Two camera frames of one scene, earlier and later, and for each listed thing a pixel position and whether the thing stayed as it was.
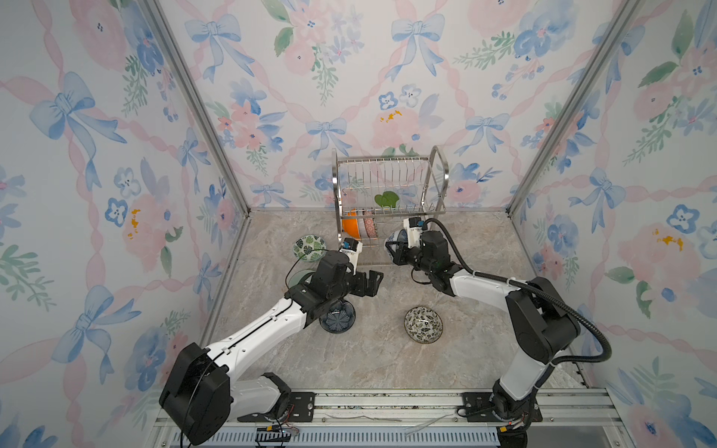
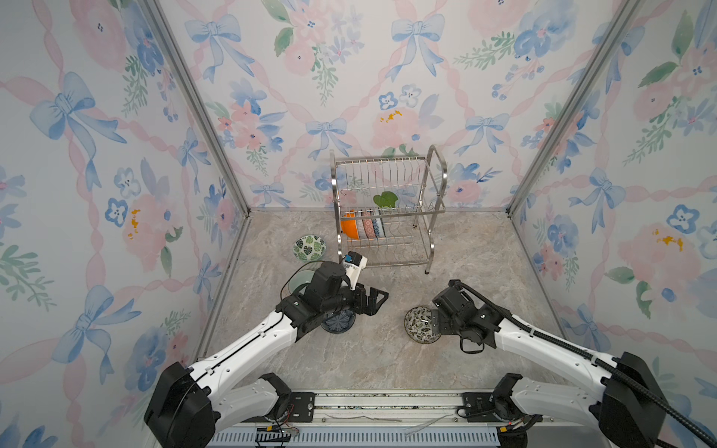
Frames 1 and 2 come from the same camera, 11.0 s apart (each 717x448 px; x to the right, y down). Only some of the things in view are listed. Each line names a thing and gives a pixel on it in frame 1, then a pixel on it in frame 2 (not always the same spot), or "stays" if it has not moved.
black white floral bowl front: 423,325 stays
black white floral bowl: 371,227 stays
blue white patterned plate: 399,235 to 378,228
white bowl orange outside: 351,226 stays
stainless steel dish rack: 372,191 stays
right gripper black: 400,256 to 438,324
